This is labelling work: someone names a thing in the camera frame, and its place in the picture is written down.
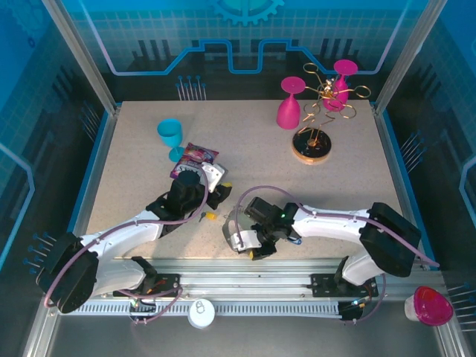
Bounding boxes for purple candy bag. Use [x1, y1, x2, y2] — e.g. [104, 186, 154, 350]
[170, 142, 219, 179]

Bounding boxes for cyan plastic goblet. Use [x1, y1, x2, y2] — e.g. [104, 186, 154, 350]
[156, 118, 186, 163]

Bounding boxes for white round cap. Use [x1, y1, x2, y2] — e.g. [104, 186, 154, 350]
[187, 298, 217, 330]

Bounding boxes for pink plastic goblet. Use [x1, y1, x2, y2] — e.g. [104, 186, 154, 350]
[275, 76, 306, 130]
[321, 59, 359, 112]

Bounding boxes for pink lidded cup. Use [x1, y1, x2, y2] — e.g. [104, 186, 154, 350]
[404, 285, 454, 327]

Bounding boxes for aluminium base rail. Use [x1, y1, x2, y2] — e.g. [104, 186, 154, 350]
[80, 258, 447, 303]

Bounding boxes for slotted white cable duct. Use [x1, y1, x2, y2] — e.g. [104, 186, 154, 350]
[59, 299, 345, 318]

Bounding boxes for gold wire glass rack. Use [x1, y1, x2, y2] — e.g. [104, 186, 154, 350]
[291, 62, 372, 164]

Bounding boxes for aluminium frame post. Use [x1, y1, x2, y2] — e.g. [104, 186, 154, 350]
[40, 0, 123, 115]
[371, 0, 442, 115]

